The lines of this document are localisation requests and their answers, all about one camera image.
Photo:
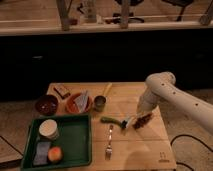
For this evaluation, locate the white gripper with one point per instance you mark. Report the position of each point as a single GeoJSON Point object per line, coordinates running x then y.
{"type": "Point", "coordinates": [148, 101]}

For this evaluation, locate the white handled dish brush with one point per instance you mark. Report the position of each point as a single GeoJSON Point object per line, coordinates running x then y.
{"type": "Point", "coordinates": [131, 120]}

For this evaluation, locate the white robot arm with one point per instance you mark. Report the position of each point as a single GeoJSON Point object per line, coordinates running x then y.
{"type": "Point", "coordinates": [162, 85]}

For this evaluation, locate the brown pine cone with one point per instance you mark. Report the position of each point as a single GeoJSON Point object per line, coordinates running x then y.
{"type": "Point", "coordinates": [142, 121]}

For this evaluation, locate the green chili pepper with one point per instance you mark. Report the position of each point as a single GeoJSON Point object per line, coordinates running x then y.
{"type": "Point", "coordinates": [110, 120]}

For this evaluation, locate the metal fork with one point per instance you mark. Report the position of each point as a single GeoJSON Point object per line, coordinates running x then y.
{"type": "Point", "coordinates": [108, 150]}

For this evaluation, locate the white folded paper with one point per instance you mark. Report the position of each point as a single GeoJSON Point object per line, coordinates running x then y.
{"type": "Point", "coordinates": [81, 101]}

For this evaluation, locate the orange bowl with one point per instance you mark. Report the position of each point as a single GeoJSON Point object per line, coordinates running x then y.
{"type": "Point", "coordinates": [71, 106]}

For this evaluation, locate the green plastic tray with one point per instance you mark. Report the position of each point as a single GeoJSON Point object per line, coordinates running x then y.
{"type": "Point", "coordinates": [75, 140]}

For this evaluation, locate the black office chair base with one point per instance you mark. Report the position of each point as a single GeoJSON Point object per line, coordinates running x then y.
{"type": "Point", "coordinates": [116, 18]}

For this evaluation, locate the dark red bowl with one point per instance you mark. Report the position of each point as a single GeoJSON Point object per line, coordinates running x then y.
{"type": "Point", "coordinates": [47, 105]}

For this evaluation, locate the white round container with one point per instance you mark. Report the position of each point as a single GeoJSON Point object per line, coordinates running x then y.
{"type": "Point", "coordinates": [49, 129]}

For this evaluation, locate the orange peach fruit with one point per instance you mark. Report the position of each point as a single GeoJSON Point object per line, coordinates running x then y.
{"type": "Point", "coordinates": [55, 154]}

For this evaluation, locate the grey sponge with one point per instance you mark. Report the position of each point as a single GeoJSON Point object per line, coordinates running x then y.
{"type": "Point", "coordinates": [41, 153]}

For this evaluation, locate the metal cup wooden handle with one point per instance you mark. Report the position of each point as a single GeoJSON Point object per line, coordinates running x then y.
{"type": "Point", "coordinates": [100, 100]}

